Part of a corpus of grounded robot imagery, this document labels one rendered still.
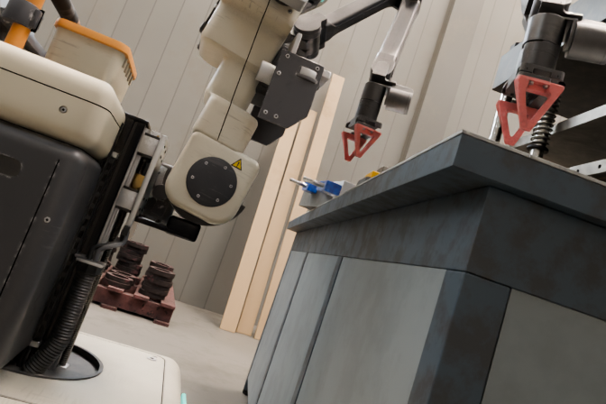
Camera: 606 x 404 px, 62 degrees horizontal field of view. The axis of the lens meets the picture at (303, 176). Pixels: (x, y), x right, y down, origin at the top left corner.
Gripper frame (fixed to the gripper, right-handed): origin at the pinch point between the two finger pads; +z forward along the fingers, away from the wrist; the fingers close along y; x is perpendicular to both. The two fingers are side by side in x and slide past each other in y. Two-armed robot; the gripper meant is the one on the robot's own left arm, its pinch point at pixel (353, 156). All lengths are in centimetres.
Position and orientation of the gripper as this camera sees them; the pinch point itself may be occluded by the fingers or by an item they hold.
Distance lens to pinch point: 129.9
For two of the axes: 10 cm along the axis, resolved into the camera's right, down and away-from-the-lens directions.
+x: -9.2, -3.4, -2.0
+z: -3.1, 9.3, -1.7
